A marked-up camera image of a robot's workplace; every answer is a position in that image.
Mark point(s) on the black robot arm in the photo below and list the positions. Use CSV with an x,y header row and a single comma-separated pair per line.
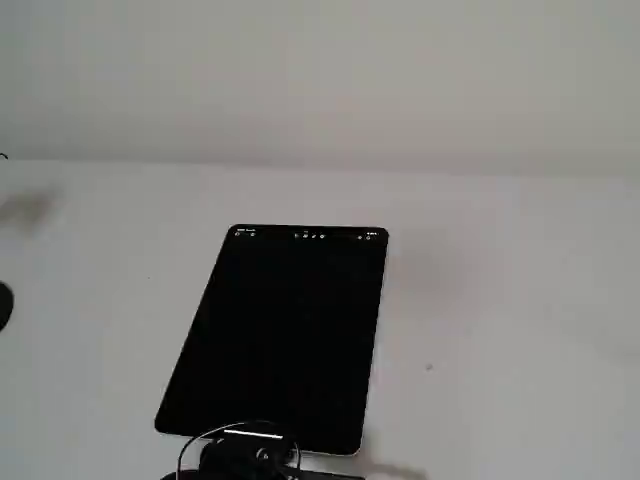
x,y
180,476

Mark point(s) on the black ipad tablet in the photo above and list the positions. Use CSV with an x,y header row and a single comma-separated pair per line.
x,y
290,325

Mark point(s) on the black round object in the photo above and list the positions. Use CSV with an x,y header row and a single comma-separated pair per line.
x,y
5,307

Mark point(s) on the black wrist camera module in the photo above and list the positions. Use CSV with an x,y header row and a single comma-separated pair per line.
x,y
332,476

